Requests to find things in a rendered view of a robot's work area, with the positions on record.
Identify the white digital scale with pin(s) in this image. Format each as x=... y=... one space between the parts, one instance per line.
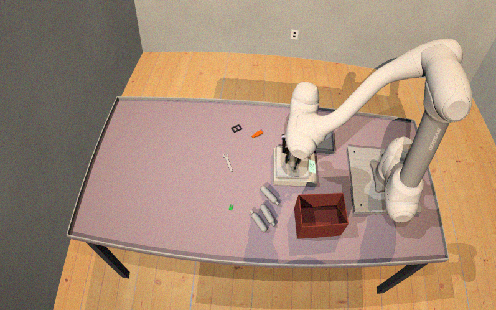
x=303 y=175

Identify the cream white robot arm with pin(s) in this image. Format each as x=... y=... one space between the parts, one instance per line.
x=447 y=99

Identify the red open box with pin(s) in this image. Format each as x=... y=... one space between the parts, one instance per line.
x=324 y=210

